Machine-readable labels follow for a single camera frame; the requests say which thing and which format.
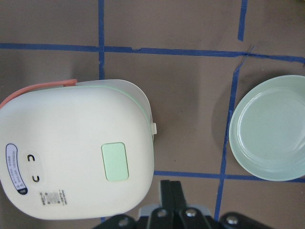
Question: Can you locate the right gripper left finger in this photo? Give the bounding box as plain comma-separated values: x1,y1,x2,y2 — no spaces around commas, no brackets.
160,180,175,211

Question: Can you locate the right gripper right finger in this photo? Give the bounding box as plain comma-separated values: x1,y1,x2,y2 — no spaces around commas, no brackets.
170,181,187,211

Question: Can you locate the white rice cooker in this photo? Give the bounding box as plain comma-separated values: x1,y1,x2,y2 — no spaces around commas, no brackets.
0,79,156,220

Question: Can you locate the green plate near potato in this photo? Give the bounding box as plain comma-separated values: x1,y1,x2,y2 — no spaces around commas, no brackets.
229,75,305,181

